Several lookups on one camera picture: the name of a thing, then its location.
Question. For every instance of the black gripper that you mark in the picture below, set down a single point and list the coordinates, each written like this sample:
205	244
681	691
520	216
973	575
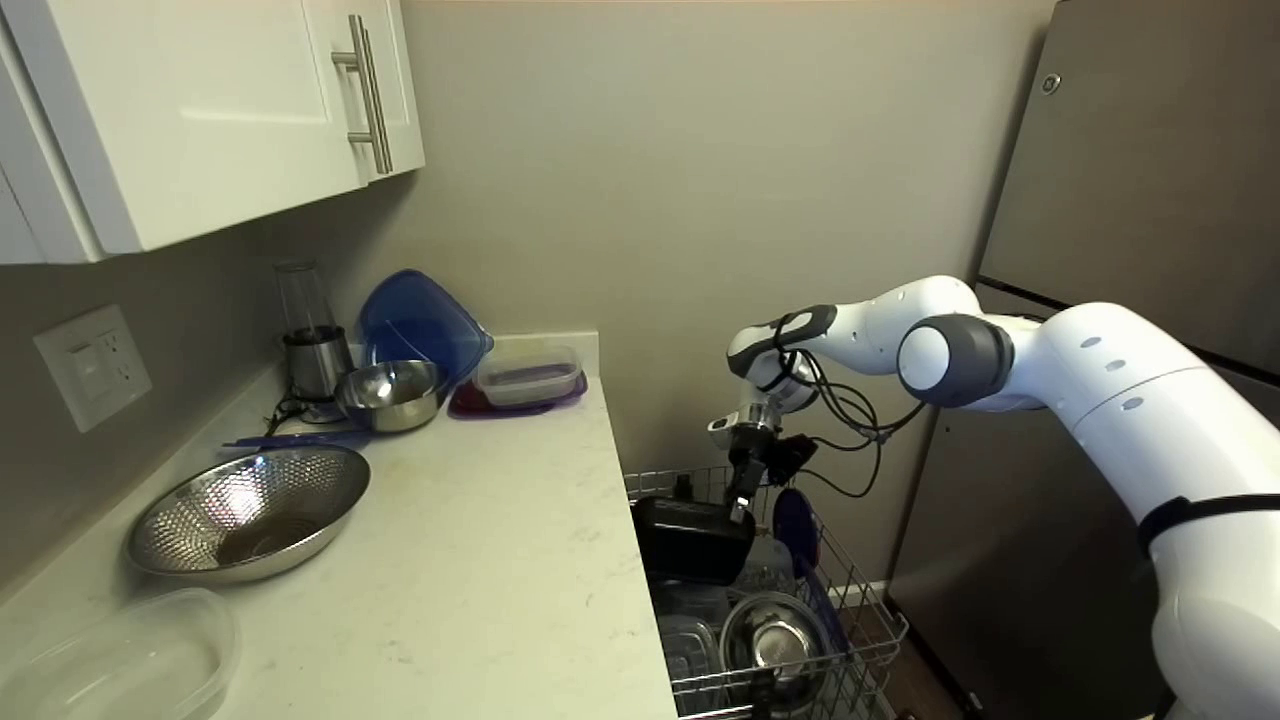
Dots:
757	458

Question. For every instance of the black lunch box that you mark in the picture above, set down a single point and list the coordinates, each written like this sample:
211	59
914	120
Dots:
692	543

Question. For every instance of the white wall outlet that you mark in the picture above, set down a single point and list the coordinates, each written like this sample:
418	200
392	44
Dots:
92	366

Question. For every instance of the clear container front counter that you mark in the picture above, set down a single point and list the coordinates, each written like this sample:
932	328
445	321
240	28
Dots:
165	659

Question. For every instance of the white wire dishwasher rack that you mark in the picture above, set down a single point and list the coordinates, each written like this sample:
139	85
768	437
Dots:
862	632

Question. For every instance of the lower steel bowl in rack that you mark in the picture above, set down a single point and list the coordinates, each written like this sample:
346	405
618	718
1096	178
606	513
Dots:
774	632

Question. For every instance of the blue container on counter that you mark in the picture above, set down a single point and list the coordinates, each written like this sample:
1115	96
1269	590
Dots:
415	319

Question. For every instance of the small steel bowl on counter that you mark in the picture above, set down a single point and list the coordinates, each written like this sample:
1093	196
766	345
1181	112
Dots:
388	398

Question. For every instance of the steel colander bowl on counter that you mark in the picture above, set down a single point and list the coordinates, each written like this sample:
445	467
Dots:
251	518

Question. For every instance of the white upper cabinet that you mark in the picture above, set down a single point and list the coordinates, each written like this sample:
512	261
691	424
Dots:
134	124

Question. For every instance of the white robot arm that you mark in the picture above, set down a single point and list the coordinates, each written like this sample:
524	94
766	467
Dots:
1185	454

